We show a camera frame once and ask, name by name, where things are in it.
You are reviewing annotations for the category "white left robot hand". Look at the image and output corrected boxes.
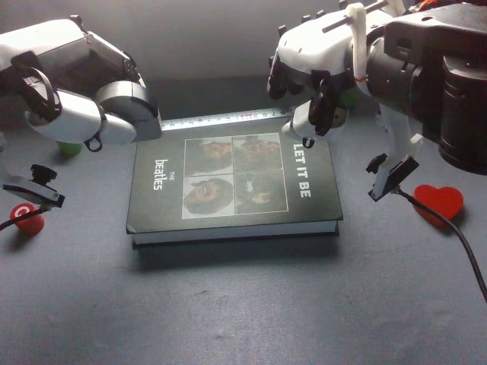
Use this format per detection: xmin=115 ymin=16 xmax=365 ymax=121
xmin=0 ymin=15 xmax=148 ymax=152

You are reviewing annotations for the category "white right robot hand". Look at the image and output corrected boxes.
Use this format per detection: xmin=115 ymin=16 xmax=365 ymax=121
xmin=267 ymin=8 xmax=368 ymax=150

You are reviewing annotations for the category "silver tape measure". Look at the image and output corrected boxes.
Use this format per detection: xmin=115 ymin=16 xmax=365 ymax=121
xmin=94 ymin=80 xmax=294 ymax=144

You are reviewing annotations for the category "black Let It Be book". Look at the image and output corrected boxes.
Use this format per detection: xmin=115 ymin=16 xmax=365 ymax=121
xmin=125 ymin=116 xmax=344 ymax=250

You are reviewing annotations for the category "green and blue block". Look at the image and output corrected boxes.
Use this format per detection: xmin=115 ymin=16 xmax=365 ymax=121
xmin=341 ymin=90 xmax=359 ymax=115

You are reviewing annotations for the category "green cylinder block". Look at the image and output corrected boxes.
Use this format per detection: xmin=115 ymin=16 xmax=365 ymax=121
xmin=56 ymin=139 xmax=83 ymax=156

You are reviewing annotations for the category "red cylinder block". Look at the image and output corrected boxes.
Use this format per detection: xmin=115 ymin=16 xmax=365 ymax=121
xmin=10 ymin=203 xmax=46 ymax=236

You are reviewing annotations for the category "red heart block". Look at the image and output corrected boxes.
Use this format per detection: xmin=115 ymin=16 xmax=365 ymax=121
xmin=412 ymin=184 xmax=465 ymax=230

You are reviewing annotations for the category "grey table cloth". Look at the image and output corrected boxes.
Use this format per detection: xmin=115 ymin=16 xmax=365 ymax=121
xmin=0 ymin=75 xmax=487 ymax=365

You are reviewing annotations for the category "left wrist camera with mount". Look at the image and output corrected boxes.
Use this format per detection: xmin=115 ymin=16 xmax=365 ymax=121
xmin=0 ymin=132 xmax=66 ymax=212

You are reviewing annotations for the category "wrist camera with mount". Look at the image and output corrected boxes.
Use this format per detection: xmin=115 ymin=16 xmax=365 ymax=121
xmin=365 ymin=104 xmax=424 ymax=202
xmin=0 ymin=132 xmax=66 ymax=212

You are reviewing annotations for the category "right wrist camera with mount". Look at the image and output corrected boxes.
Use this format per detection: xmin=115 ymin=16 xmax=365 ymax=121
xmin=365 ymin=104 xmax=424 ymax=202

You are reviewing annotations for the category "black left camera cable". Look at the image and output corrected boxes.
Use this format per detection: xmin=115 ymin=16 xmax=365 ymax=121
xmin=0 ymin=207 xmax=53 ymax=232

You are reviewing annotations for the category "black camera cable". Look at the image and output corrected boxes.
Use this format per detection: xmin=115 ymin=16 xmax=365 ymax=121
xmin=0 ymin=207 xmax=53 ymax=232
xmin=393 ymin=189 xmax=487 ymax=303

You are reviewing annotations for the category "black right camera cable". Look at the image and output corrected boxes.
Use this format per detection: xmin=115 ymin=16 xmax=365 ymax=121
xmin=393 ymin=189 xmax=487 ymax=303

